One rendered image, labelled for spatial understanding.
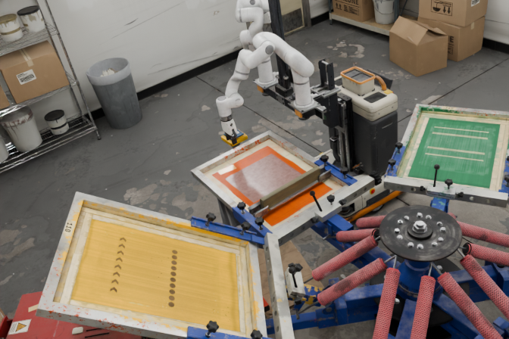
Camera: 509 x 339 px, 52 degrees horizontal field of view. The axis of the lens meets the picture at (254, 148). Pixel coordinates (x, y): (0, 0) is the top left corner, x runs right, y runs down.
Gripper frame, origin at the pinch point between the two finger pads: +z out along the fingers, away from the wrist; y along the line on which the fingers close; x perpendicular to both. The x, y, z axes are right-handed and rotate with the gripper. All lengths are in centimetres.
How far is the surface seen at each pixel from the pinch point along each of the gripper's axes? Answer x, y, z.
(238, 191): 18.0, -31.2, 11.5
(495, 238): -30, -155, -8
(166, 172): 1, 153, 107
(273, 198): 13, -59, 3
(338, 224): 2, -97, 3
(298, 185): -4, -59, 4
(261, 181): 3.5, -33.6, 11.6
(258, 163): -5.3, -18.0, 11.7
